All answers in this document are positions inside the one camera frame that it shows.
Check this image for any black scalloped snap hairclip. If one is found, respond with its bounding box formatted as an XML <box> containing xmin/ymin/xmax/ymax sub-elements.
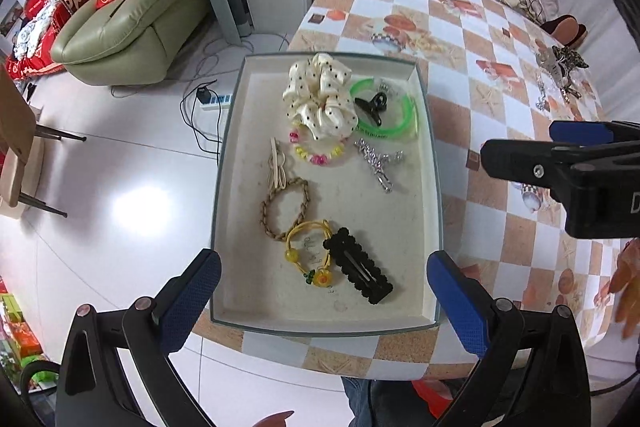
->
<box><xmin>323</xmin><ymin>228</ymin><xmax>394</xmax><ymax>306</ymax></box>

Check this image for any silver rhinestone chain brooch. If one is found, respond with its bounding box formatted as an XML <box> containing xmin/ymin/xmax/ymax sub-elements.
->
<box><xmin>354</xmin><ymin>138</ymin><xmax>405</xmax><ymax>193</ymax></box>

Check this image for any yellow cord flower bracelet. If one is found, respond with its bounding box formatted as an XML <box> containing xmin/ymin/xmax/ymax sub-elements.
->
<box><xmin>283</xmin><ymin>219</ymin><xmax>335</xmax><ymax>289</ymax></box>

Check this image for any black small claw clip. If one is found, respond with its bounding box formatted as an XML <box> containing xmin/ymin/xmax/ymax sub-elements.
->
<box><xmin>355</xmin><ymin>92</ymin><xmax>387</xmax><ymax>127</ymax></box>

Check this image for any brown braided rope bracelet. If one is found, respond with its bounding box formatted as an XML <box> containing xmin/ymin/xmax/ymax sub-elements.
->
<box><xmin>259</xmin><ymin>178</ymin><xmax>313</xmax><ymax>242</ymax></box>

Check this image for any green translucent bangle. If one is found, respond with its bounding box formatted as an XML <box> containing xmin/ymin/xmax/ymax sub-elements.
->
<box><xmin>349</xmin><ymin>78</ymin><xmax>416</xmax><ymax>140</ymax></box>

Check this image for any beige wooden hair clip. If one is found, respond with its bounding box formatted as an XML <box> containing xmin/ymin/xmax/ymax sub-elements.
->
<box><xmin>268</xmin><ymin>138</ymin><xmax>288</xmax><ymax>190</ymax></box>

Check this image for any pastel flower bead bracelet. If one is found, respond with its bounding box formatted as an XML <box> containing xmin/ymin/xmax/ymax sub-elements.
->
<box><xmin>288</xmin><ymin>128</ymin><xmax>347</xmax><ymax>167</ymax></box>

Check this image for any cream polka dot scrunchie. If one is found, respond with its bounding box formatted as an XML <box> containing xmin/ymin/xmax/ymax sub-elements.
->
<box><xmin>282</xmin><ymin>53</ymin><xmax>359</xmax><ymax>141</ymax></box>

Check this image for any leopard print bow clip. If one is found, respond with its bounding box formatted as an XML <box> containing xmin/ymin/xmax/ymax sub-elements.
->
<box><xmin>552</xmin><ymin>46</ymin><xmax>589</xmax><ymax>72</ymax></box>

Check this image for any silver glitter hair bow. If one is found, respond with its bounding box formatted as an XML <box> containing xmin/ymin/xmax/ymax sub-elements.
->
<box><xmin>536</xmin><ymin>49</ymin><xmax>564</xmax><ymax>83</ymax></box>

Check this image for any checkered printed tablecloth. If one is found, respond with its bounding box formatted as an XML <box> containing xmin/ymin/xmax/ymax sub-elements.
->
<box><xmin>192</xmin><ymin>0</ymin><xmax>624</xmax><ymax>382</ymax></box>

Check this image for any brown slippers pair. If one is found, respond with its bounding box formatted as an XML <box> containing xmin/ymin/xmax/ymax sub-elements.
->
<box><xmin>541</xmin><ymin>14</ymin><xmax>588</xmax><ymax>50</ymax></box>

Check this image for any beige cloth bag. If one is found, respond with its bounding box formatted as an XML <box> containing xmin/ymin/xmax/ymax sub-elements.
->
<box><xmin>499</xmin><ymin>0</ymin><xmax>559</xmax><ymax>25</ymax></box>

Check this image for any white shallow tray box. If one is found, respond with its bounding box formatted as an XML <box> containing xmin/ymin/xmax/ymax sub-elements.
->
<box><xmin>210</xmin><ymin>53</ymin><xmax>444</xmax><ymax>336</ymax></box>

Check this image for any wooden chair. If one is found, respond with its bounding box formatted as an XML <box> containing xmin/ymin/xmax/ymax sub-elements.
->
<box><xmin>1</xmin><ymin>67</ymin><xmax>87</xmax><ymax>218</ymax></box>

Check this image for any white power strip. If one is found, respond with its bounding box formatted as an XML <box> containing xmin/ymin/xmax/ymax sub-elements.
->
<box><xmin>195</xmin><ymin>87</ymin><xmax>233</xmax><ymax>110</ymax></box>

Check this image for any green leather sofa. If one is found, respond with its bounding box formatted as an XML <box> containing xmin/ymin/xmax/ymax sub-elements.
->
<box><xmin>51</xmin><ymin>0</ymin><xmax>212</xmax><ymax>86</ymax></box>

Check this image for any gold chain hair clip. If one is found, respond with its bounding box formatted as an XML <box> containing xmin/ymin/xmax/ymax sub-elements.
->
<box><xmin>559</xmin><ymin>79</ymin><xmax>582</xmax><ymax>103</ymax></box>

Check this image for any clear bead keychain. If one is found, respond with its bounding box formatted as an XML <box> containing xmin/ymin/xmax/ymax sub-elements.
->
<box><xmin>535</xmin><ymin>74</ymin><xmax>550</xmax><ymax>113</ymax></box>

